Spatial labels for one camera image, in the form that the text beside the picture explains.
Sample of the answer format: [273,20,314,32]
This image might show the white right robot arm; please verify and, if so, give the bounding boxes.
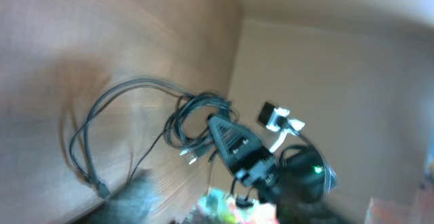
[208,115,336,221]

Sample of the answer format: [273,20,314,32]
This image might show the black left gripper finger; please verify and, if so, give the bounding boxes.
[73,170,159,224]

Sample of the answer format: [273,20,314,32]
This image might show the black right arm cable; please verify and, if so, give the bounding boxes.
[277,125,338,194]

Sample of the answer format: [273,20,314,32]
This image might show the black cable bundle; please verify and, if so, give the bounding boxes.
[68,77,240,200]

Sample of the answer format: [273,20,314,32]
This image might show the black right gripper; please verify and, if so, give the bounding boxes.
[208,115,279,193]

